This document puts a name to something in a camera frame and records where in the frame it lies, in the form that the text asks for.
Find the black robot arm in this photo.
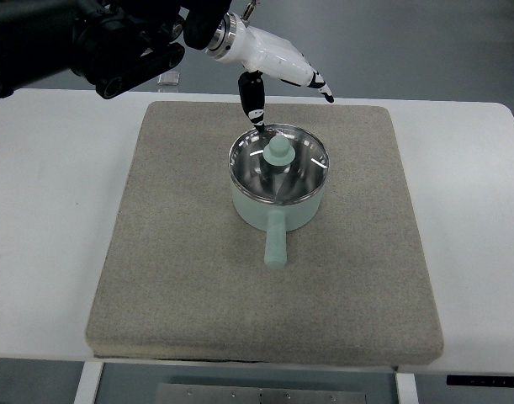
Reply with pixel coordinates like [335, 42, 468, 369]
[0, 1, 231, 99]

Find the grey felt mat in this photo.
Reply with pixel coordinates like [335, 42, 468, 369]
[85, 101, 443, 366]

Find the white table leg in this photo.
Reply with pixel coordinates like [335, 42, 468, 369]
[395, 373, 419, 404]
[73, 362, 103, 404]

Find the white left table leg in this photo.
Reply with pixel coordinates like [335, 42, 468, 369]
[73, 362, 103, 404]

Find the white right table leg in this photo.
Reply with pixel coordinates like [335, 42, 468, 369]
[395, 373, 419, 404]

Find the glass lid with green knob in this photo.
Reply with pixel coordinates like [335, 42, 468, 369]
[228, 124, 330, 205]

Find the small clear plastic box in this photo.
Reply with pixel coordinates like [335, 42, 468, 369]
[157, 71, 180, 87]

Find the mint green saucepan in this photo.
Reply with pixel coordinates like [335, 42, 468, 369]
[231, 180, 325, 269]

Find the black desk control panel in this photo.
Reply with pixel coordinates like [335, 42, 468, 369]
[446, 375, 514, 388]

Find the metal base plate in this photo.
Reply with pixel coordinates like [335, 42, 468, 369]
[155, 383, 367, 404]

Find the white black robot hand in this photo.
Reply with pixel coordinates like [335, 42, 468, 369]
[206, 13, 334, 132]

